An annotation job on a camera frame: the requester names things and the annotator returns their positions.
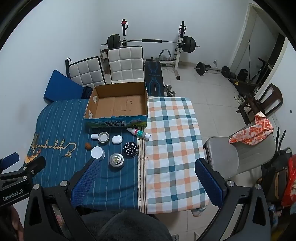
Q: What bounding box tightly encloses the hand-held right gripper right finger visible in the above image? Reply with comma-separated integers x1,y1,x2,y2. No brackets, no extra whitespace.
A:
194,158,272,241

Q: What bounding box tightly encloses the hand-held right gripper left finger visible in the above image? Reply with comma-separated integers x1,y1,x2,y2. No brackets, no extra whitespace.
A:
23,158,101,241

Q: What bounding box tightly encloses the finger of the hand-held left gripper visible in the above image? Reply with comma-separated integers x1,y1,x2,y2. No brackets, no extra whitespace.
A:
0,152,20,173
0,156,47,186

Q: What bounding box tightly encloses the white round jar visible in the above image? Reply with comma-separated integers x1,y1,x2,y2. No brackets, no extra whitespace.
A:
91,146,105,160

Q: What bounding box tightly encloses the tall silver tin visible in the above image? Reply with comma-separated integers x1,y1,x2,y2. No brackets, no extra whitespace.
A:
109,153,125,169

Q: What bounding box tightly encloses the black round tin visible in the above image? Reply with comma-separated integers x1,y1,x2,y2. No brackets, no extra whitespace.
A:
122,141,138,159

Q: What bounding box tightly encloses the white spray bottle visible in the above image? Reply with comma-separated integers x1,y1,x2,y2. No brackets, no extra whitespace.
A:
126,127,151,141

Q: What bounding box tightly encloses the cardboard box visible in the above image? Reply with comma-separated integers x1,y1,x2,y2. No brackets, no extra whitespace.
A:
84,82,148,128

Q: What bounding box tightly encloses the person's left hand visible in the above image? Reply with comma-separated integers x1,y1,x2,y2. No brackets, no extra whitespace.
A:
0,206,25,241

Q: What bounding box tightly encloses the grey padded chair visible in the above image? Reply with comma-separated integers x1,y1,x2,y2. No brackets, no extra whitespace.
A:
203,130,277,174

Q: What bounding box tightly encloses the blue striped blanket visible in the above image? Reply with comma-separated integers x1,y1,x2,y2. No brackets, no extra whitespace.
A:
24,98,148,211

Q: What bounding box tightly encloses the plaid blanket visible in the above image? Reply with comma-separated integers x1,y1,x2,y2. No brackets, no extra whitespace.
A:
139,97,210,215

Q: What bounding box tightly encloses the person's dark grey clothing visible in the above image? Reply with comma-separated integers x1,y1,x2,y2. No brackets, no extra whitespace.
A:
79,210,173,241

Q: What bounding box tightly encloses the orange patterned cloth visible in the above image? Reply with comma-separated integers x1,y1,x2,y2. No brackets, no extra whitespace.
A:
228,112,274,146

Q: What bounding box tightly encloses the blue foam mat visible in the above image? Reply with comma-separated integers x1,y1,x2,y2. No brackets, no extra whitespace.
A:
43,70,85,102

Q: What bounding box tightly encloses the red bag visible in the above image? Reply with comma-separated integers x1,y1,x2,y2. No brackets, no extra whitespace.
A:
281,154,296,209

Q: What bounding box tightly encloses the dark wooden chair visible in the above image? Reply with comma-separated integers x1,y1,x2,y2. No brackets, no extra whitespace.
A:
236,83,284,123

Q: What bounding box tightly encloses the white padded chair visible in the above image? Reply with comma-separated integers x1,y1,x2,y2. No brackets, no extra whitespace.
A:
68,56,107,88
107,46,145,84

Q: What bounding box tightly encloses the short barbell with black plates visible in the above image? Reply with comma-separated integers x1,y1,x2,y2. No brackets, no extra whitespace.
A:
194,62,232,78

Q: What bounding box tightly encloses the black weight bench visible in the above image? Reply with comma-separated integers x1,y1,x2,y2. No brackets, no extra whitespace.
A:
144,59,165,96

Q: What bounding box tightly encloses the black exercise bike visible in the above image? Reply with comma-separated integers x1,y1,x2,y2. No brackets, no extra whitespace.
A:
251,57,273,84

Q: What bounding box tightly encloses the long barbell with black plates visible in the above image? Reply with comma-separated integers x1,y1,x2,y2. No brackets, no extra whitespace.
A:
101,34,200,54

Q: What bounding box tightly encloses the black metal frame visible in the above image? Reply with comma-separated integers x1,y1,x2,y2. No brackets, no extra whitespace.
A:
274,127,293,163

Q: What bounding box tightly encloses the grey cable handle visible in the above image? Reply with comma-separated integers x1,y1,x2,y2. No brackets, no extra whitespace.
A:
158,49,173,60

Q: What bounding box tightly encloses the white door frame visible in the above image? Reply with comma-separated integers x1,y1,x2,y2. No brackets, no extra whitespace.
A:
229,2,287,75

